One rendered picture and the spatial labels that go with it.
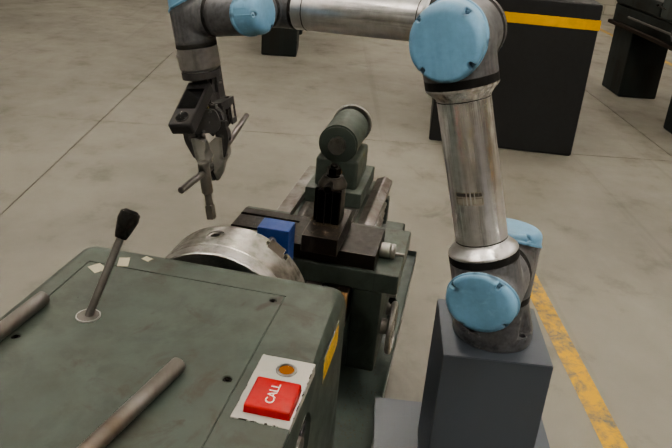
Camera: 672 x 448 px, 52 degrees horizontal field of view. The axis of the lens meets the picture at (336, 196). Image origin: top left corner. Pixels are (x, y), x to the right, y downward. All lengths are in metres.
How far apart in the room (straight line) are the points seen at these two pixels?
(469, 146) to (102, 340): 0.61
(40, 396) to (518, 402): 0.84
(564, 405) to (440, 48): 2.30
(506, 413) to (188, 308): 0.64
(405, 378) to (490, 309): 1.94
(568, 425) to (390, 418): 1.45
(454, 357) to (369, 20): 0.62
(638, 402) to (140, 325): 2.56
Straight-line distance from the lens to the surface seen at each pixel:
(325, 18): 1.28
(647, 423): 3.21
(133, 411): 0.90
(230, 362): 0.99
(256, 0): 1.22
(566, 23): 5.91
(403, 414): 1.72
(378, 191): 2.59
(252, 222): 2.04
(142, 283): 1.18
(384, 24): 1.24
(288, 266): 1.37
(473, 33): 1.03
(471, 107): 1.08
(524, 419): 1.42
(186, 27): 1.29
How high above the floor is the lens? 1.85
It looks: 23 degrees down
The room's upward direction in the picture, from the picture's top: 5 degrees clockwise
